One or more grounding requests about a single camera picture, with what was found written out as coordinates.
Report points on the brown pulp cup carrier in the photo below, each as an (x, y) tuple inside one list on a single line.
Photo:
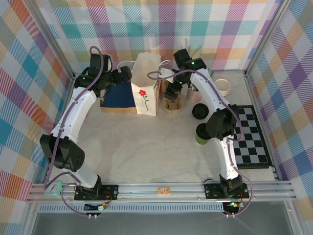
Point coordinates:
[(180, 102)]

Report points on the white flower paper bag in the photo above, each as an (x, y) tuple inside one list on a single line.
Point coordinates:
[(144, 80)]

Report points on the green paper coffee cup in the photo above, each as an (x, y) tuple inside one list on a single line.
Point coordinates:
[(201, 141)]

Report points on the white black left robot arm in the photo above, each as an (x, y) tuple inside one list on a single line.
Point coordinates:
[(73, 115)]

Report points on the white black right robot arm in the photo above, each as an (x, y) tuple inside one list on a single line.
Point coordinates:
[(205, 88)]

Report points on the pink straw holder cup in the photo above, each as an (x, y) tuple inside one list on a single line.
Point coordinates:
[(194, 96)]

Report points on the stack of black cup lids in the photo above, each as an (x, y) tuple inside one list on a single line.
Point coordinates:
[(200, 111)]

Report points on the stack of green paper cups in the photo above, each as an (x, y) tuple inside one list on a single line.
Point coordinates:
[(223, 85)]

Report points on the small orange tag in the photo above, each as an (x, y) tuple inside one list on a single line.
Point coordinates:
[(163, 191)]

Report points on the black grey chessboard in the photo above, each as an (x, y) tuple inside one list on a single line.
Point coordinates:
[(252, 147)]

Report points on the black connector board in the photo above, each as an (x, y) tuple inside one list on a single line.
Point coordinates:
[(89, 207), (231, 208)]

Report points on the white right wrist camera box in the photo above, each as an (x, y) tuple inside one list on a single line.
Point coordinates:
[(167, 74)]

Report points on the thin aluminium wall rail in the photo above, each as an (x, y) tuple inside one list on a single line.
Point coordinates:
[(232, 71)]

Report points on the aluminium frame post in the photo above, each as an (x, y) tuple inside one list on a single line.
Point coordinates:
[(265, 36), (53, 36)]

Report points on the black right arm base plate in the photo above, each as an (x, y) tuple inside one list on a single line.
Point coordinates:
[(211, 192)]

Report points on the wide aluminium base rail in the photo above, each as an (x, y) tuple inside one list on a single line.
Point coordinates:
[(146, 197)]

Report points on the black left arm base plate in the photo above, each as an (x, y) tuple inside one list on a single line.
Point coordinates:
[(110, 193)]

